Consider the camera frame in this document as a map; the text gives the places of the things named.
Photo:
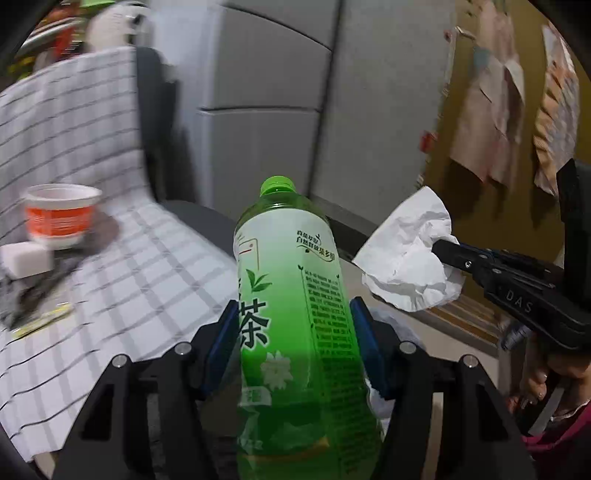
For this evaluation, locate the white air fryer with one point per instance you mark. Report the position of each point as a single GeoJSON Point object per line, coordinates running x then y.
{"type": "Point", "coordinates": [121, 24]}

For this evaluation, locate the right hand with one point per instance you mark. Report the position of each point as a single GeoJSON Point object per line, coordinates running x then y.
{"type": "Point", "coordinates": [541, 368]}

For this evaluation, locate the orange white paper bowl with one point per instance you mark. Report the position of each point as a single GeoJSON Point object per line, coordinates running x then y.
{"type": "Point", "coordinates": [59, 215]}

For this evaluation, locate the trash bin with bag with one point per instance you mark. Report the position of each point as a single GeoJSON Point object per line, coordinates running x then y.
{"type": "Point", "coordinates": [380, 334]}

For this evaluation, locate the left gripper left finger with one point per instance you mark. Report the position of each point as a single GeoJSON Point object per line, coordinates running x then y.
{"type": "Point", "coordinates": [141, 419]}

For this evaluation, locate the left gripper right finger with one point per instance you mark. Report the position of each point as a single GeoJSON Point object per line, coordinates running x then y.
{"type": "Point", "coordinates": [479, 439]}

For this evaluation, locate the white tissue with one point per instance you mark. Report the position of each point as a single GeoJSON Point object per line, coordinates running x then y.
{"type": "Point", "coordinates": [397, 261]}

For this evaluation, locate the silver refrigerator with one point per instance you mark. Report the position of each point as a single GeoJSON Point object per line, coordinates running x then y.
{"type": "Point", "coordinates": [333, 94]}

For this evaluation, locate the white sponge block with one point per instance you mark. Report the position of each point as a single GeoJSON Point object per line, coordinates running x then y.
{"type": "Point", "coordinates": [25, 259]}

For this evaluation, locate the hanging beige cloth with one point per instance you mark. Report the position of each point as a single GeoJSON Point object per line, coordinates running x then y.
{"type": "Point", "coordinates": [489, 130]}

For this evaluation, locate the striped doormat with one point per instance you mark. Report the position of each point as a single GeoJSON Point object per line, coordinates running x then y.
{"type": "Point", "coordinates": [468, 321]}

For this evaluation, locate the green tea bottle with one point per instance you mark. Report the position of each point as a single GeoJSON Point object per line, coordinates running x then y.
{"type": "Point", "coordinates": [305, 399]}

